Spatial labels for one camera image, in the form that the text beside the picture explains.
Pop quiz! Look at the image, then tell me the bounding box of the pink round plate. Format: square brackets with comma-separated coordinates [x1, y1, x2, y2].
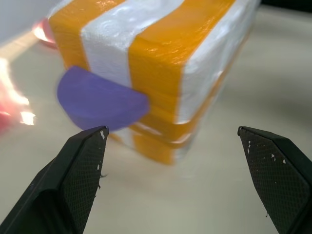
[33, 17, 59, 51]

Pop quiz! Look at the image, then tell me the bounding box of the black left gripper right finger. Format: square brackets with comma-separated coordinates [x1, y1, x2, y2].
[237, 126, 312, 234]

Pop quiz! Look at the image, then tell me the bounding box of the purple half-disc piece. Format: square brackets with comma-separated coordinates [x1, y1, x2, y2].
[56, 65, 150, 133]

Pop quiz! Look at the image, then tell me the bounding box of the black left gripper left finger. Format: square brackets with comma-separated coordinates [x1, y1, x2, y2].
[0, 125, 109, 234]

